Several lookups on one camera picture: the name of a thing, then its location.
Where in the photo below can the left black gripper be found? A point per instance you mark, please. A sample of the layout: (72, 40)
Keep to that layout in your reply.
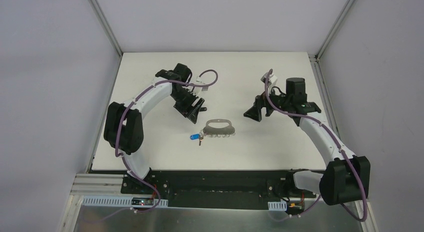
(187, 104)

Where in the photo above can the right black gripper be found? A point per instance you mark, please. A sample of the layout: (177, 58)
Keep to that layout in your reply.
(262, 104)

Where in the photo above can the key with blue tag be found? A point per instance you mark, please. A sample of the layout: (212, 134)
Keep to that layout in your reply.
(199, 137)

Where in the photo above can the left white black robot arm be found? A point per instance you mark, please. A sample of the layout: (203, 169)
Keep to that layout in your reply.
(123, 128)

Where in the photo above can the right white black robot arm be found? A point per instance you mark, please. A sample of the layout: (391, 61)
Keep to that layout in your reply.
(347, 176)

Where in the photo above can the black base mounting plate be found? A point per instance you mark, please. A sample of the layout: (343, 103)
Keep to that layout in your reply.
(222, 189)

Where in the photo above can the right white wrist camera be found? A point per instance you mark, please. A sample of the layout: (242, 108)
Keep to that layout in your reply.
(272, 80)

